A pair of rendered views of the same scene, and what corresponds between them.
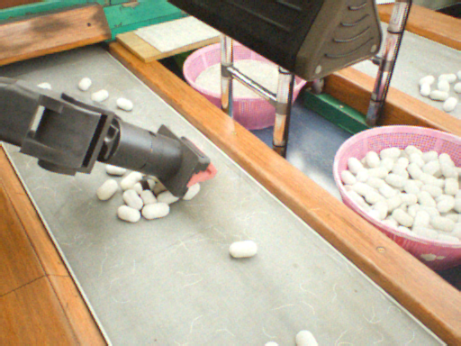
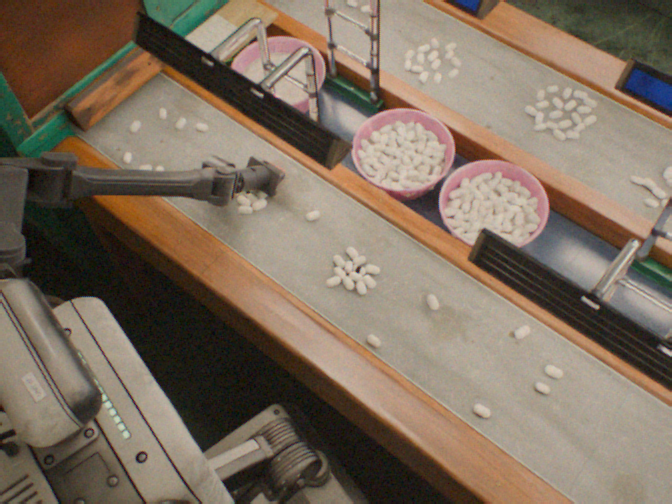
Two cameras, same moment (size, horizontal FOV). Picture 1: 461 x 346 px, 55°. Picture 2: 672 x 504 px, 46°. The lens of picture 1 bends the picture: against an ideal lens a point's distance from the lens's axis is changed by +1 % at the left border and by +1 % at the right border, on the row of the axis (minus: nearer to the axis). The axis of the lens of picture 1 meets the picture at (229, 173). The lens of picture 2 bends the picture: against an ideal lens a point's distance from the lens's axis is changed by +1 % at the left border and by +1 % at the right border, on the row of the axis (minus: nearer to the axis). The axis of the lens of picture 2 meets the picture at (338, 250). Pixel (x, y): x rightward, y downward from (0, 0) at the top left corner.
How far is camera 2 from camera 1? 1.40 m
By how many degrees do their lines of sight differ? 20
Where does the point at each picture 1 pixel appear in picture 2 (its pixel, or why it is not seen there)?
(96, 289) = (247, 252)
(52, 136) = (220, 192)
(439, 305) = (406, 221)
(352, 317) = (370, 236)
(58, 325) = (242, 271)
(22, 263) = (209, 249)
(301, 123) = (326, 104)
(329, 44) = (335, 159)
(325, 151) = (347, 127)
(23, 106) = (208, 184)
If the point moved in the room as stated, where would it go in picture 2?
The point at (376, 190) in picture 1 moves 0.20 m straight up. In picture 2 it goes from (379, 159) to (379, 109)
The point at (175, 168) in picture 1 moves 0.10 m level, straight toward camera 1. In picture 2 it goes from (267, 183) to (282, 213)
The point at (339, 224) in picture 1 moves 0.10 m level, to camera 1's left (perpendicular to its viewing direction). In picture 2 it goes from (359, 191) to (321, 200)
